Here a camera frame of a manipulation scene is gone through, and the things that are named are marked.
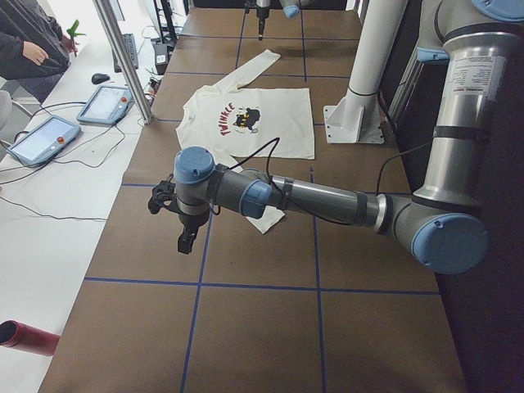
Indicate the cream long-sleeve printed shirt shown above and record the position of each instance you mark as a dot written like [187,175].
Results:
[231,120]

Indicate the near teach pendant tablet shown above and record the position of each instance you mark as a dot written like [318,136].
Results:
[44,142]

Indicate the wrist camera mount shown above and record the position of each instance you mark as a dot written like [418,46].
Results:
[163,196]

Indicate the white pedestal column with base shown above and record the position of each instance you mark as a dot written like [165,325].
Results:
[356,117]

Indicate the teach pendant tablet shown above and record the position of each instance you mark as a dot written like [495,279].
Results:
[107,106]
[44,142]

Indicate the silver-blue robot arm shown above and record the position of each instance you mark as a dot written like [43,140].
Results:
[290,7]
[439,224]

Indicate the green toy object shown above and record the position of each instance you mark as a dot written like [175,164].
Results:
[73,32]

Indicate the aluminium frame post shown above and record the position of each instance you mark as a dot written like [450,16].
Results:
[114,35]

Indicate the black computer mouse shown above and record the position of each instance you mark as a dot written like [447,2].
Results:
[99,78]

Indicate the red cardboard tube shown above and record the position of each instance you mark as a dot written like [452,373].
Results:
[20,336]

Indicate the far teach pendant tablet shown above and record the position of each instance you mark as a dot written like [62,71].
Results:
[107,106]

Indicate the person in black jacket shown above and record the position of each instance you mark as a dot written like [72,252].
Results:
[34,50]

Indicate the black box with label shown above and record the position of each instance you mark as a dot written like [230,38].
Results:
[161,53]

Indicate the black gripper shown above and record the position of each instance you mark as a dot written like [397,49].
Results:
[191,222]
[259,16]

